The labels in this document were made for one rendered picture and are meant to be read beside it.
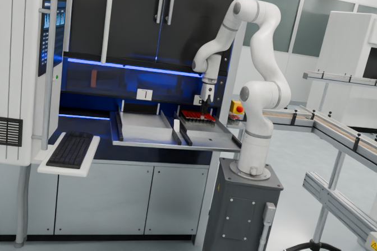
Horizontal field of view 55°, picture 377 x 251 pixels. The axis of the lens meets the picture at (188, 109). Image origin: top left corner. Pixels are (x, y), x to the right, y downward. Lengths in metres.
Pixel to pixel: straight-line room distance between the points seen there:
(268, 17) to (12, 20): 1.05
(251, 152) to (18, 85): 0.99
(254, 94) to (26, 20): 0.91
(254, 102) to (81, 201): 1.29
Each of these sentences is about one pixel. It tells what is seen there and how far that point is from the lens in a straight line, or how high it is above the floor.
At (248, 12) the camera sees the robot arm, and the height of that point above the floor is 1.55.
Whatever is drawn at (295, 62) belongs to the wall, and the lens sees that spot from 7.76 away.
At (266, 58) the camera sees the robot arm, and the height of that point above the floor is 1.38.
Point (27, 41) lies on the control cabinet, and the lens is 1.50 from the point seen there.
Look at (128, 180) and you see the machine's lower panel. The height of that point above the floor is 0.47.
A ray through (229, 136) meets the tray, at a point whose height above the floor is 0.90.
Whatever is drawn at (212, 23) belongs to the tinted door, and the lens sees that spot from 2.14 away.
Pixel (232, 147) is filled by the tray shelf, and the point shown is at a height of 0.88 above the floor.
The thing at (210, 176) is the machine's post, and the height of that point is 0.52.
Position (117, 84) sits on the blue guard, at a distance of 2.08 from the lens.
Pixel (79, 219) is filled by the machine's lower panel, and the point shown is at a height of 0.20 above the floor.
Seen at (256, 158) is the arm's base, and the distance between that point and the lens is 1.64.
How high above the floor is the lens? 1.52
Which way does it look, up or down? 15 degrees down
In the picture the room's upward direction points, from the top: 10 degrees clockwise
